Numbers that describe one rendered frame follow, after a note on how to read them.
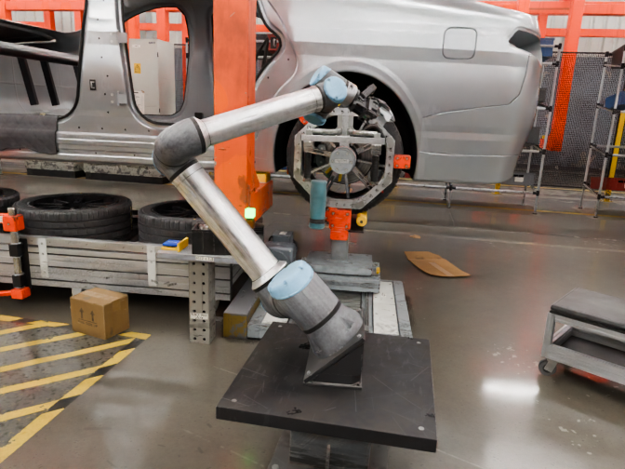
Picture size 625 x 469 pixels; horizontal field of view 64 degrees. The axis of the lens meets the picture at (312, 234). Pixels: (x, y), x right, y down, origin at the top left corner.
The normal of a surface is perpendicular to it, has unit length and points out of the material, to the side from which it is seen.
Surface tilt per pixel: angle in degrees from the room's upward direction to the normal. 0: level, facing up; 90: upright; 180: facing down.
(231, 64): 90
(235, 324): 90
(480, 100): 90
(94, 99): 90
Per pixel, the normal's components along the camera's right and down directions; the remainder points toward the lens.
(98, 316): -0.41, 0.21
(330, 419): 0.04, -0.97
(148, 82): -0.18, 0.23
